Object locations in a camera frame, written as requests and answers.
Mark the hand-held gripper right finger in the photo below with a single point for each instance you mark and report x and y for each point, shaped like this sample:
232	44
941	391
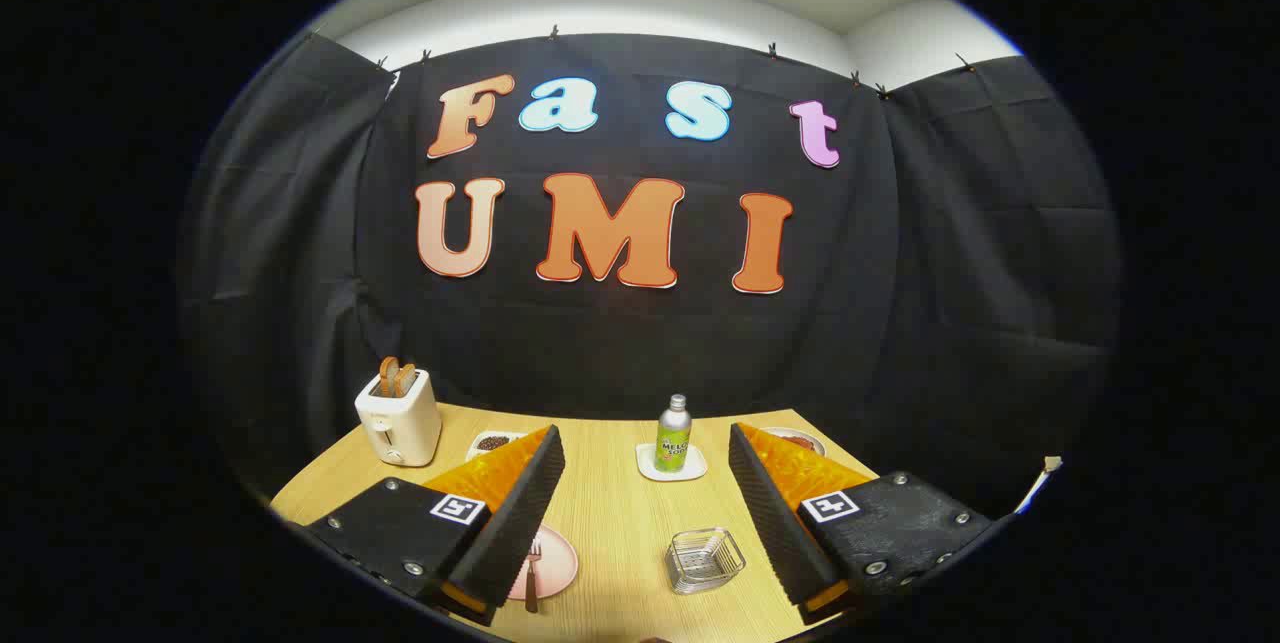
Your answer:
775	523

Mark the green soda bottle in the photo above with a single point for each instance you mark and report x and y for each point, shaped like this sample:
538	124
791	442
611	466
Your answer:
673	443

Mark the white square coaster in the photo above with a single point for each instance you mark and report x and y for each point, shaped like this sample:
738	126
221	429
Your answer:
648	469

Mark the cream white toaster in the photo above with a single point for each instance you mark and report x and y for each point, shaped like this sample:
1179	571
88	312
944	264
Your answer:
400	423

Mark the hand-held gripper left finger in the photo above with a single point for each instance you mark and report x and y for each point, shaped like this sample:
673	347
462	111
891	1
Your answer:
520	523

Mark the white plate with food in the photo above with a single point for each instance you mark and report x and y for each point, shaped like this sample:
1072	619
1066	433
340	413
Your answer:
800	440

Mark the toasted bread slice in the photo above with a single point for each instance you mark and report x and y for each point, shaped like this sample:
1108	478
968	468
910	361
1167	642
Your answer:
387	375
405	379

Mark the white divided bean dish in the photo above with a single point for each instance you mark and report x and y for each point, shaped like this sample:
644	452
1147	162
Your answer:
492	443

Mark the pink round plate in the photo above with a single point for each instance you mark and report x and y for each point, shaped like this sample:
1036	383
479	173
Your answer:
560	563

